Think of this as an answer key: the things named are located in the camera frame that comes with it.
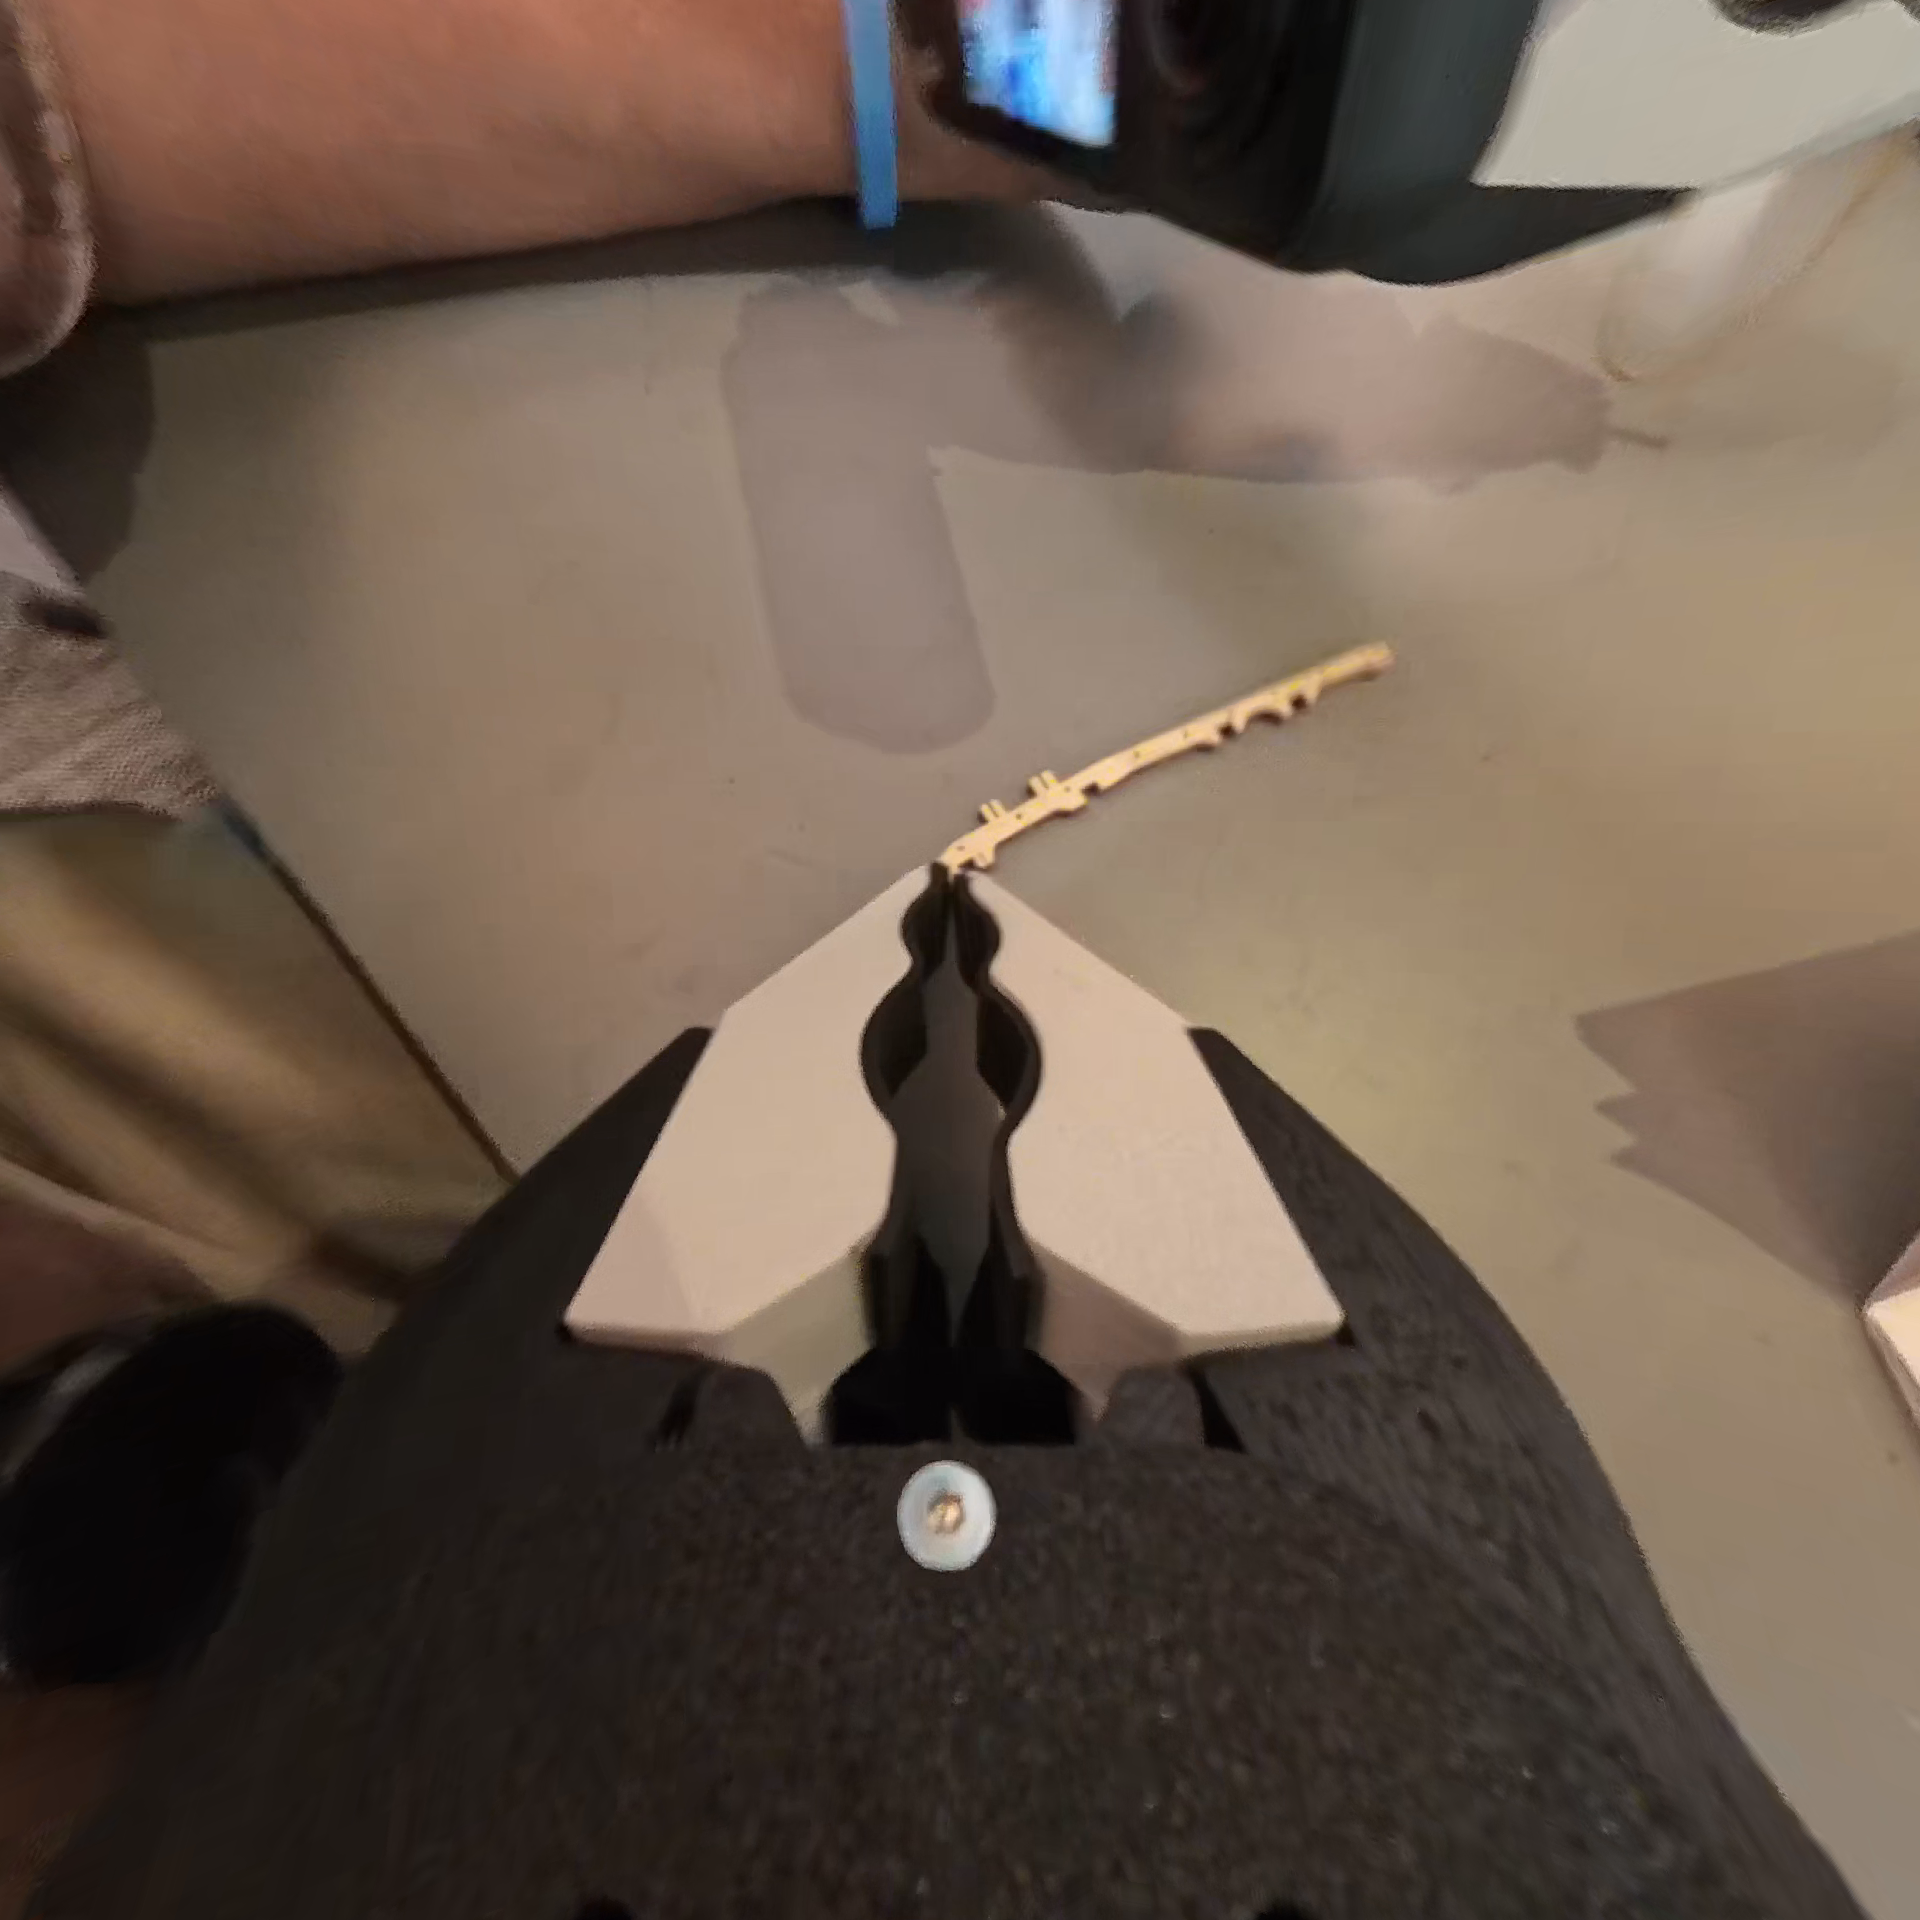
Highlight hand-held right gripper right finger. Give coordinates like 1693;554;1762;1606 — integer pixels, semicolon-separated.
956;872;1347;1445

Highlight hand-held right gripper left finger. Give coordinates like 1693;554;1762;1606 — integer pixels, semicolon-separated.
565;865;958;1445

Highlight long notched wooden strip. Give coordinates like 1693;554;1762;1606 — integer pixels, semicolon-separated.
932;641;1397;880

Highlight illustrated instruction booklet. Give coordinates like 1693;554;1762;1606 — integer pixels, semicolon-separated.
1860;1236;1920;1437

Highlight person's left forearm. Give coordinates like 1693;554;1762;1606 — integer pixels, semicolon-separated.
53;0;970;308

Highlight blue wristband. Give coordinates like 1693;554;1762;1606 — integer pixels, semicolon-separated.
836;0;906;233

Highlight person's khaki trousers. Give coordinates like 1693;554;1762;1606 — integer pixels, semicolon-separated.
0;807;522;1359

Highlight dark round object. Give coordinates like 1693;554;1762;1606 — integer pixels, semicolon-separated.
0;1303;349;1693

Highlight person's woven shirt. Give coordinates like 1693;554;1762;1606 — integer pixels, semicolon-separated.
0;0;231;825

